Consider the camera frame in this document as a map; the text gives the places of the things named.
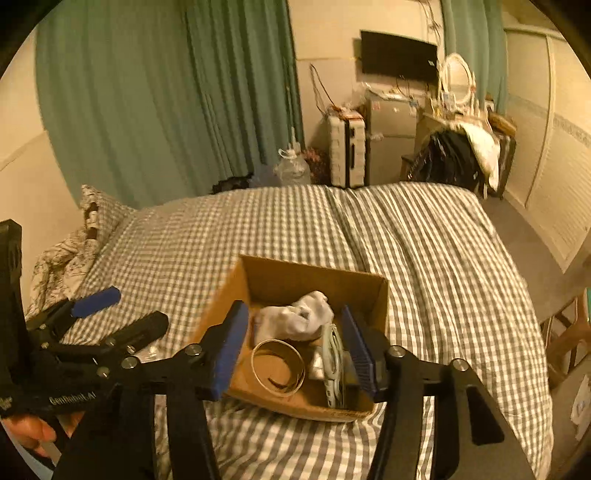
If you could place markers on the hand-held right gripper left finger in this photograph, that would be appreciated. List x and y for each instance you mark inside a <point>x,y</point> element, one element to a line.
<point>229,355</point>

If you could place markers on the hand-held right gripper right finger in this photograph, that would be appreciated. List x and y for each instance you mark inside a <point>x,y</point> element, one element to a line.
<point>358,356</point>

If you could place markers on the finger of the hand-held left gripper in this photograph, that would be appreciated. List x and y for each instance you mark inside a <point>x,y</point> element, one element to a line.
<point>141,328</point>
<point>98,299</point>

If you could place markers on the brown cardboard box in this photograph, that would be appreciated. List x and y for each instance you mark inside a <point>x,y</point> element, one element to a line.
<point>295,281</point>

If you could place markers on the person's left hand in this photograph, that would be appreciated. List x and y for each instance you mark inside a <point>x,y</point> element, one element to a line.
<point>30,429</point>

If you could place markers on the patterned pillow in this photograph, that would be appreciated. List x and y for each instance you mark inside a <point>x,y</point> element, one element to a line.
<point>60,263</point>

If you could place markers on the white crumpled cloth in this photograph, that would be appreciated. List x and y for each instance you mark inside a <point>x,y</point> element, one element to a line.
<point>295,318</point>

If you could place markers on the grey checked pillow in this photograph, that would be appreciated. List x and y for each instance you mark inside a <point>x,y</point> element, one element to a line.
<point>104,210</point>

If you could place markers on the grey checked duvet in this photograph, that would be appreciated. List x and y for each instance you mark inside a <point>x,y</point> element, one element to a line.
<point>415,277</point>

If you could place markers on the dried brown flower bunch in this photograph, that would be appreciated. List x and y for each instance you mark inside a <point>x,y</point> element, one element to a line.
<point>317,164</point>

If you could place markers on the clear plastic water bottle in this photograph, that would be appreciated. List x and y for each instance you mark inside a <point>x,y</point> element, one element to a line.
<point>292,168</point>

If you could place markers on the white hard-shell suitcase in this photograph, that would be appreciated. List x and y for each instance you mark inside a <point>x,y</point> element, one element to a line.
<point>344,152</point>

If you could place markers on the wide green curtain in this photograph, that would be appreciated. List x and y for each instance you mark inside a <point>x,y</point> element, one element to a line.
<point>138,92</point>

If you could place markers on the wooden chair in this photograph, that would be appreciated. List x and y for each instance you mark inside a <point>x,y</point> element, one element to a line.
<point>570,341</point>

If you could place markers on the black clothes pile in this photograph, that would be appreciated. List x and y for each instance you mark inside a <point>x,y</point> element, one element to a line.
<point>445,159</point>

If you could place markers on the grey mini fridge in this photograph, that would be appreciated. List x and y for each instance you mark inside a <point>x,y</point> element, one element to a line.
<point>390,138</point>

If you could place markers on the white plastic bag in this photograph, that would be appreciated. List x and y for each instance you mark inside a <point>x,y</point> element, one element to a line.
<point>582,406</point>

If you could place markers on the white draped cloth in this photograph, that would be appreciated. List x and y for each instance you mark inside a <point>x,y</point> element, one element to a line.
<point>482,145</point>

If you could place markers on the white louvred wardrobe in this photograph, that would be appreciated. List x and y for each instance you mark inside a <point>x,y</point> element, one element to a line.
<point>554,161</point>

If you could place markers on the narrow green curtain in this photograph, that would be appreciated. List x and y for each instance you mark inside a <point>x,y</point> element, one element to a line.
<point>471,41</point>

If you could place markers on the black wall television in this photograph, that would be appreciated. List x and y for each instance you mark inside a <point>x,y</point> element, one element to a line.
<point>397,55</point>

